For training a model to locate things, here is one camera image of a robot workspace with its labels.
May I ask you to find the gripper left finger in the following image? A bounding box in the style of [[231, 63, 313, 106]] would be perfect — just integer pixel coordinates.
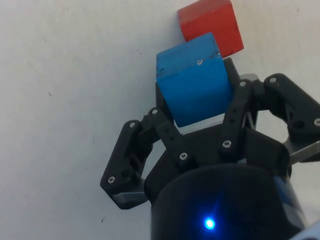
[[99, 81, 198, 211]]

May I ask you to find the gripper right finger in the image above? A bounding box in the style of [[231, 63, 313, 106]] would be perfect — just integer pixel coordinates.
[[218, 57, 320, 163]]

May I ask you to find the blue cube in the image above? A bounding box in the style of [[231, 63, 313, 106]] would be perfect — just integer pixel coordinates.
[[156, 31, 232, 128]]

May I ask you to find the red cube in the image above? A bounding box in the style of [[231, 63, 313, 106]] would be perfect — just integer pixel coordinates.
[[177, 0, 245, 58]]

